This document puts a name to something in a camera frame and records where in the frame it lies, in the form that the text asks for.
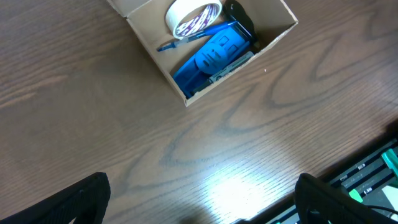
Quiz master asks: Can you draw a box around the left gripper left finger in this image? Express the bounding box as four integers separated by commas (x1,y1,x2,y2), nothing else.
1,172,111,224

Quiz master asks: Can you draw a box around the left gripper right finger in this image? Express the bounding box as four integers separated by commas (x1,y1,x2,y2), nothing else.
294,173,397,224

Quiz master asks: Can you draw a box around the blue plastic rectangular block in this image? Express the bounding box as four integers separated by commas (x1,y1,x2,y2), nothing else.
174,26,250,98

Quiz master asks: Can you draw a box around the cardboard box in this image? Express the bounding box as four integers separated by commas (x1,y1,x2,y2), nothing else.
110,0,299,106

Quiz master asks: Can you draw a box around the blue ballpoint pen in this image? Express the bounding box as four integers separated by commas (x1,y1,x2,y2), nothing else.
157,21,238,52

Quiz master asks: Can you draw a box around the black teardrop shaped object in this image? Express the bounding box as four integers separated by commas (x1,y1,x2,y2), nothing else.
222,0,261,50

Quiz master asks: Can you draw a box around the white masking tape roll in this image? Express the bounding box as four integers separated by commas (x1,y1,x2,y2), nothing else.
165,0,223,39

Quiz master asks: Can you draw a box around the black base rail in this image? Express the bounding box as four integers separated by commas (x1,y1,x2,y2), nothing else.
248,134,397,224

